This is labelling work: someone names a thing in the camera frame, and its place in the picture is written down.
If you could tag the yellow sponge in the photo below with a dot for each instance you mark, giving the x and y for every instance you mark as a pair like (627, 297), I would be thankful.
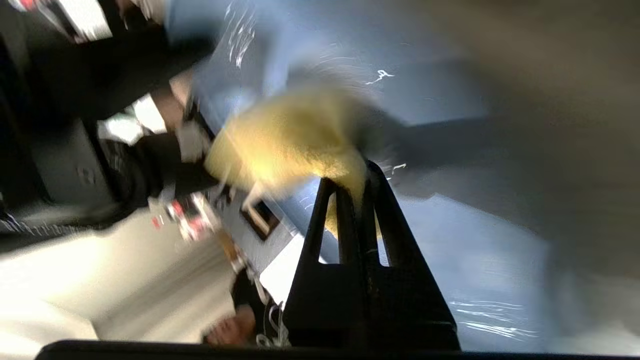
(290, 135)

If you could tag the light blue plate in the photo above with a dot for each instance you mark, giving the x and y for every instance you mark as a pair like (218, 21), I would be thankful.
(475, 260)

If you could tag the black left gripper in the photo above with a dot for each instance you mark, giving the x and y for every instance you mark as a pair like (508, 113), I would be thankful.
(165, 170)

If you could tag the red capped bottle pack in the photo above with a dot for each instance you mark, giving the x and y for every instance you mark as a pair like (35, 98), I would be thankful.
(187, 217)

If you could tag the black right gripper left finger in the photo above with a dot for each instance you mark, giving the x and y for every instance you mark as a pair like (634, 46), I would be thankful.
(325, 305)

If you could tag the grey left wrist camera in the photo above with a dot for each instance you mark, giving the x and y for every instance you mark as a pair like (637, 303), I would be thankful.
(70, 165)

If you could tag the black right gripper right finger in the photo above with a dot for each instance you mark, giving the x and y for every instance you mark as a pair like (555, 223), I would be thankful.
(405, 310)

